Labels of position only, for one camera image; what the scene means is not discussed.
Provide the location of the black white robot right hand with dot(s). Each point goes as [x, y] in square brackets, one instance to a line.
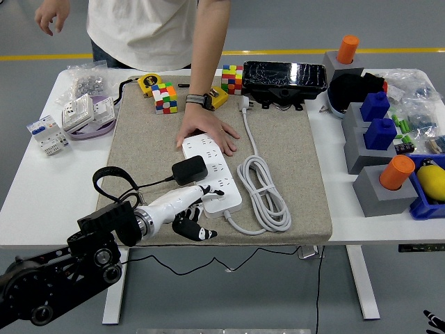
[437, 326]

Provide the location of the person's right hand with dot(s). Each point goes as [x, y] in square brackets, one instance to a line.
[54, 12]

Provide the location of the person's left hand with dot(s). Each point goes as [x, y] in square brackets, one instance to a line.
[201, 121]

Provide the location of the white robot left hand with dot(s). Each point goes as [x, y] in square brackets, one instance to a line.
[170, 205]

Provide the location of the black power adapter plug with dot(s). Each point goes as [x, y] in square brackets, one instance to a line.
[189, 170]

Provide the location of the white power strip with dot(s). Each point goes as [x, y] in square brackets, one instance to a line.
[227, 207]

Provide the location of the person's left forearm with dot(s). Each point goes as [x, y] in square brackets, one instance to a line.
[208, 52]

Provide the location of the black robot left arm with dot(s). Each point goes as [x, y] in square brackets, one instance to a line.
[34, 285]

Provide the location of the grey black wristwatch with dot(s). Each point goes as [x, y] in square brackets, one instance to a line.
[198, 99]

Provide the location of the yellow tape measure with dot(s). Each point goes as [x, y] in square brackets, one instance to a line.
[221, 99]
[149, 83]

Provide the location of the colourful puzzle cube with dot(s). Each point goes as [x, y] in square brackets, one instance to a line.
[233, 80]
[165, 99]

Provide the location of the black desk control panel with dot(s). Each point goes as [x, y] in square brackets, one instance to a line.
[420, 248]

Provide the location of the clear bag of nuts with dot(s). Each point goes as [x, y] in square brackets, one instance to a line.
[88, 85]

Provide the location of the person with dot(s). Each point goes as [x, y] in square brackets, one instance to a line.
[139, 31]

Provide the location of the black glossy plastic case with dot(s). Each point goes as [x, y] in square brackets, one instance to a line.
[278, 74]

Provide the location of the grey-brown mat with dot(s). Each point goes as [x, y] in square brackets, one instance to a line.
[295, 139]

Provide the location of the blue plastic bin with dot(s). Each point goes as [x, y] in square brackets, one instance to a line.
[422, 208]

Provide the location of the small metal clip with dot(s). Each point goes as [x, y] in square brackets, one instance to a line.
[324, 109]

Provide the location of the white circuit breaker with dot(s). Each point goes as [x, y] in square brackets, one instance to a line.
[48, 135]

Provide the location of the white table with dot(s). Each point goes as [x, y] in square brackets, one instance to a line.
[347, 229]

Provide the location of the grey block holder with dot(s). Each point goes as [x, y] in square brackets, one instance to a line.
[379, 205]
[358, 156]
[332, 64]
[351, 118]

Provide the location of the white round bowl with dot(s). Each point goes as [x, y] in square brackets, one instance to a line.
[335, 109]

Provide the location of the yellow lemon toy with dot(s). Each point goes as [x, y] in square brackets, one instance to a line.
[432, 181]

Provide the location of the grey box under table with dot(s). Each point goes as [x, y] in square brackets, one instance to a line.
[309, 252]

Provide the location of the black cloth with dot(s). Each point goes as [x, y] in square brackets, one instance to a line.
[347, 90]

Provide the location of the orange cylinder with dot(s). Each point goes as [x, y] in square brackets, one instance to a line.
[347, 50]
[396, 172]

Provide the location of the blue block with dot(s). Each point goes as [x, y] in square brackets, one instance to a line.
[374, 108]
[380, 135]

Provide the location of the small dark component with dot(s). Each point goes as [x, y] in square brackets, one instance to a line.
[404, 147]

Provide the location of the clear bag of parts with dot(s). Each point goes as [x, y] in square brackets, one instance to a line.
[422, 120]
[437, 144]
[413, 85]

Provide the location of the small green cylinder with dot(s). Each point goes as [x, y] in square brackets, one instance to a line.
[396, 120]
[404, 126]

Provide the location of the white wall socket panel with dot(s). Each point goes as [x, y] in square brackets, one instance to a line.
[104, 109]
[78, 113]

